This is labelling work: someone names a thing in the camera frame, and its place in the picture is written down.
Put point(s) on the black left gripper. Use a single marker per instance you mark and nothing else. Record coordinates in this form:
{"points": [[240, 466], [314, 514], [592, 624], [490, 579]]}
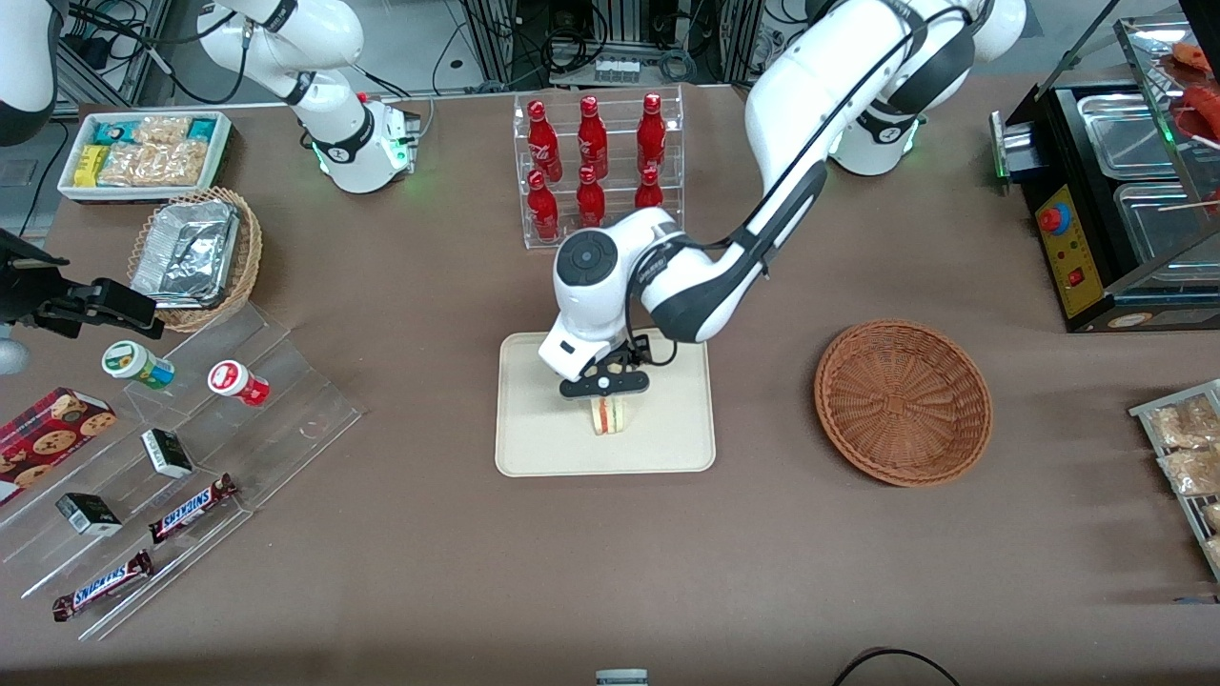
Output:
{"points": [[636, 350]]}

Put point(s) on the aluminium foil container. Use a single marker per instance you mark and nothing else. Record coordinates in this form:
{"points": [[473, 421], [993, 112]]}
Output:
{"points": [[186, 252]]}

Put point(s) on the clear acrylic bottle rack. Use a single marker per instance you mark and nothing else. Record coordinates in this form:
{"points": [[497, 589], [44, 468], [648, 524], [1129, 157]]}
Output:
{"points": [[524, 240]]}

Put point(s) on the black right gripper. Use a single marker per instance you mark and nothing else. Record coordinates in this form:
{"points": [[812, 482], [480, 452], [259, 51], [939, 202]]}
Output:
{"points": [[27, 291]]}

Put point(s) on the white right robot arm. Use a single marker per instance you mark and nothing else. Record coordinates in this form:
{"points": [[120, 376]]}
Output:
{"points": [[334, 43]]}

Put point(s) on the stainless steel pan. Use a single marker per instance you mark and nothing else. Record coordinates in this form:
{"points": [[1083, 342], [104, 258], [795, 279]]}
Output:
{"points": [[1158, 233], [1129, 138]]}

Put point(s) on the red sausages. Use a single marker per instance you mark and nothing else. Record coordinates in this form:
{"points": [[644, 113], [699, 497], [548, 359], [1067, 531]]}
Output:
{"points": [[1203, 100]]}

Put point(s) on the clear bag of nuts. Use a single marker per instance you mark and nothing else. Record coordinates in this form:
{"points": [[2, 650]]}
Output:
{"points": [[181, 162], [129, 164], [162, 130]]}

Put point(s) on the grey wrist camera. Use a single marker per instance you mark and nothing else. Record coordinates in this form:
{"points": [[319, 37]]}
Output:
{"points": [[564, 357], [10, 354]]}

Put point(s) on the red cola bottle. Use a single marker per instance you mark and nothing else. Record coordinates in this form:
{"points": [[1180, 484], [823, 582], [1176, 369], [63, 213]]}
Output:
{"points": [[543, 210], [651, 133], [590, 202], [648, 191], [543, 143], [592, 138]]}

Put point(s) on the small grey device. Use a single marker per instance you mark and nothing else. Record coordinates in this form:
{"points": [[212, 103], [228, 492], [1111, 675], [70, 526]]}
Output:
{"points": [[621, 678]]}

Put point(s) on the tray of wrapped snacks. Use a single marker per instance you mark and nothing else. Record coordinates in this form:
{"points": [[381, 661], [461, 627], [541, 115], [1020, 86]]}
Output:
{"points": [[1144, 412]]}

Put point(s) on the teal snack packet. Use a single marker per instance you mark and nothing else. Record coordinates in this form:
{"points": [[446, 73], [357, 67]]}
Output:
{"points": [[202, 129], [114, 132]]}

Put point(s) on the yellow snack packet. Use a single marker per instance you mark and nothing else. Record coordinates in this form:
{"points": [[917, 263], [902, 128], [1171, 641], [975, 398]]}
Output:
{"points": [[90, 166]]}

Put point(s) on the cream rectangular tray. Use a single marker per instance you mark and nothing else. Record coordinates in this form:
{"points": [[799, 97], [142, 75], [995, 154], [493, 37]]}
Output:
{"points": [[667, 429]]}

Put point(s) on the round brown wicker basket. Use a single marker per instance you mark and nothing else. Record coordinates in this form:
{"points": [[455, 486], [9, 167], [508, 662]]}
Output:
{"points": [[901, 405]]}

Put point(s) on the green lidded cup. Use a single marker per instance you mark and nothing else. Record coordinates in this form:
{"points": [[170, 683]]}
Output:
{"points": [[133, 362]]}

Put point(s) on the black food warmer cabinet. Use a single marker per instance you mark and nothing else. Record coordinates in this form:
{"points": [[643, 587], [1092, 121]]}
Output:
{"points": [[1082, 286]]}

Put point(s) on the white rectangular snack bin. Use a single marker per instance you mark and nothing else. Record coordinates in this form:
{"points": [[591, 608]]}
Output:
{"points": [[67, 186]]}

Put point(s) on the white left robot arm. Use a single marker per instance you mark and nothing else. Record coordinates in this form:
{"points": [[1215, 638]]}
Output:
{"points": [[791, 105]]}

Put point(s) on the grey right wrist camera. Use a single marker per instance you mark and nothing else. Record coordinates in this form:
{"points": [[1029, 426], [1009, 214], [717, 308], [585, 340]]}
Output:
{"points": [[10, 354]]}

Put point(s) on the triangular sandwich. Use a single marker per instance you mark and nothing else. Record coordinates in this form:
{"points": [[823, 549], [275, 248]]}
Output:
{"points": [[610, 416]]}

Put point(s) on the clear acrylic stepped stand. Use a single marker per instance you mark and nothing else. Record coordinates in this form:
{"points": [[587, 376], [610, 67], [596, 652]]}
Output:
{"points": [[286, 419]]}

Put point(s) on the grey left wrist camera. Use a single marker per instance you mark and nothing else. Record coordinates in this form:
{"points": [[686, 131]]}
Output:
{"points": [[564, 357]]}

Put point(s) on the snickers chocolate bar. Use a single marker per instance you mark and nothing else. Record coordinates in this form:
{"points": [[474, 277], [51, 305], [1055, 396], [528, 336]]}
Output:
{"points": [[100, 586], [191, 510]]}

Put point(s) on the oval wicker basket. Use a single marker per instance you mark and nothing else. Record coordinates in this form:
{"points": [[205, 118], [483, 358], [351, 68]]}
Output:
{"points": [[250, 248]]}

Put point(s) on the red cookie box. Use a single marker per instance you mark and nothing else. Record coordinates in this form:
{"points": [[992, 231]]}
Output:
{"points": [[48, 443]]}

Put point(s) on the white power strip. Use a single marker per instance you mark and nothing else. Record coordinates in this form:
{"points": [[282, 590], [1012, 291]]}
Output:
{"points": [[617, 70]]}

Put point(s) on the red lidded cup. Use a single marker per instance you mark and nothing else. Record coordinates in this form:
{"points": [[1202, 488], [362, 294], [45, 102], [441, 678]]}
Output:
{"points": [[233, 381]]}

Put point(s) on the small black carton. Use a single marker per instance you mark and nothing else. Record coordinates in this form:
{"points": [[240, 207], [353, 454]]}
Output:
{"points": [[167, 453], [88, 514]]}

